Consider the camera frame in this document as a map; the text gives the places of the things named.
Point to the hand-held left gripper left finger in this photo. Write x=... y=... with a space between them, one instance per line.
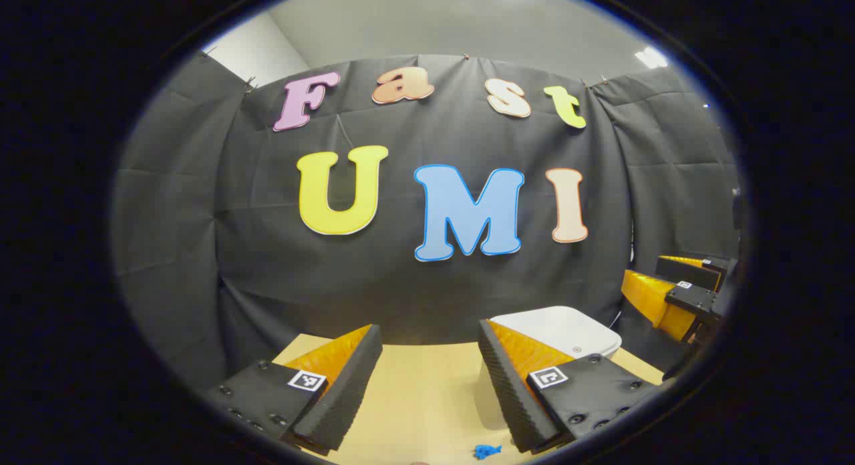
x=347 y=398

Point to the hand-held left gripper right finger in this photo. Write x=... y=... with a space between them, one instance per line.
x=507 y=398

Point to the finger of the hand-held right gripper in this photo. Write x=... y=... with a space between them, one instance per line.
x=644 y=298
x=688 y=270

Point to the white desktop garbage bin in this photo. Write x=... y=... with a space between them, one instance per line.
x=568 y=331

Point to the wooden desktop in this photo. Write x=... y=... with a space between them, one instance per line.
x=421 y=398

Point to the ceiling light panel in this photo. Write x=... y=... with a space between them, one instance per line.
x=651 y=57

